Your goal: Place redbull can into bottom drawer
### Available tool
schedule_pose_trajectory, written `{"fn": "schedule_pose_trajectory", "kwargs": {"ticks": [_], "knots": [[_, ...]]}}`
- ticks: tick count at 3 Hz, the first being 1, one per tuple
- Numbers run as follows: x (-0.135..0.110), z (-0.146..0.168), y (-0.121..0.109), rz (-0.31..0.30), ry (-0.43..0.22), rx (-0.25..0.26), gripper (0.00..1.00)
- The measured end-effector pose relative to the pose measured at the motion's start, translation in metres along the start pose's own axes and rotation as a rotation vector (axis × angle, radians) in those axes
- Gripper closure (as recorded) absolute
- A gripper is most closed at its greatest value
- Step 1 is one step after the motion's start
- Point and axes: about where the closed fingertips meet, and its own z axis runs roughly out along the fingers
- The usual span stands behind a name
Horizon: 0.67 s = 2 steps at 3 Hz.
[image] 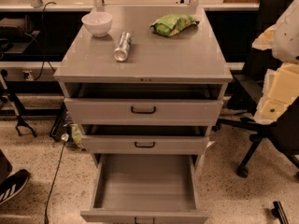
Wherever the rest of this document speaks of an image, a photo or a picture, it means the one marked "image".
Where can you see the grey bottom drawer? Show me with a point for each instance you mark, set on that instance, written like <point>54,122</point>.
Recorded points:
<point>145,189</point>

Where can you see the grey drawer cabinet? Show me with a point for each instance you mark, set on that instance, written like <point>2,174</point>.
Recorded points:
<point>189,65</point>

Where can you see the silver redbull can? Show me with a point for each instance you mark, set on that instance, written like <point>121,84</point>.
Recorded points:
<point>122,50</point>

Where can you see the grey top drawer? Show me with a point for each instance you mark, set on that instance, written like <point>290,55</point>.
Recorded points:
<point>143,111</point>

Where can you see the green bag on floor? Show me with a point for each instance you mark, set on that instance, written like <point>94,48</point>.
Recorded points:
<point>72,136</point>

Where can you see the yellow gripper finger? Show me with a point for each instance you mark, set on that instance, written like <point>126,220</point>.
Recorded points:
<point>280,89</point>

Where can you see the black tripod stand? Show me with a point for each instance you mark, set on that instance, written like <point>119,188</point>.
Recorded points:
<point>15,104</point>

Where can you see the black office chair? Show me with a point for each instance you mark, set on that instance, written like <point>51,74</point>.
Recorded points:
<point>248,90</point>

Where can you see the black bar on floor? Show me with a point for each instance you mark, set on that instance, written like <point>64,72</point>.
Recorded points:
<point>278,212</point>

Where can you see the white bowl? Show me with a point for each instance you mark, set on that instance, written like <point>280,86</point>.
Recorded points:
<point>97,23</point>

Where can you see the grey drawer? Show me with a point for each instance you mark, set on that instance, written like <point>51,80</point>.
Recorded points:
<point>143,111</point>
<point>120,139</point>
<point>145,189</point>

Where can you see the green chip bag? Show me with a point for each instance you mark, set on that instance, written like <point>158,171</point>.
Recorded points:
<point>172,24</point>

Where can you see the grey middle drawer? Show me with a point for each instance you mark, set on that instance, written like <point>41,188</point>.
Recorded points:
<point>120,139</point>

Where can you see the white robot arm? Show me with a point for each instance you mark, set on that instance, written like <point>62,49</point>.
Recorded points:
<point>282,38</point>

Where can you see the black striped shoe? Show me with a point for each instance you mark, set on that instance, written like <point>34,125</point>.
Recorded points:
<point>13,185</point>

